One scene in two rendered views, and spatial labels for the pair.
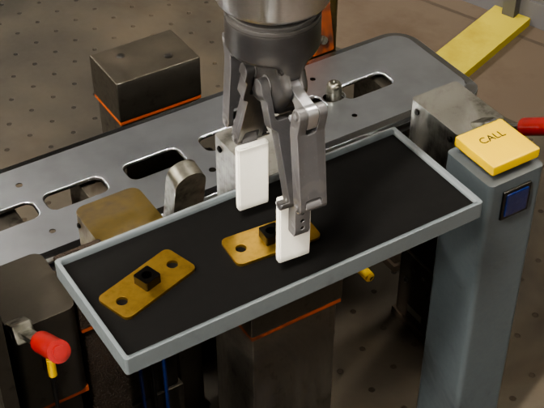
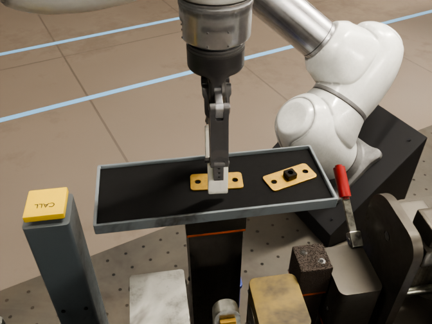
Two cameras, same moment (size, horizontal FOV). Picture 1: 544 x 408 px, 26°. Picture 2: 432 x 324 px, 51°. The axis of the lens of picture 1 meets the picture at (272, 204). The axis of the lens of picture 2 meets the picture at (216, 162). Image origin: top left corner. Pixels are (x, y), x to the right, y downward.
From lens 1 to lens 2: 1.31 m
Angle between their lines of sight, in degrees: 97
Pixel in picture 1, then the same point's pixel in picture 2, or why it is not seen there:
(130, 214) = (273, 305)
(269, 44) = not seen: hidden behind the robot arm
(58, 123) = not seen: outside the picture
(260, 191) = (213, 182)
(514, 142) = (36, 198)
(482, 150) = (60, 198)
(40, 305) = (342, 254)
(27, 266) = (348, 285)
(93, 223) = (300, 306)
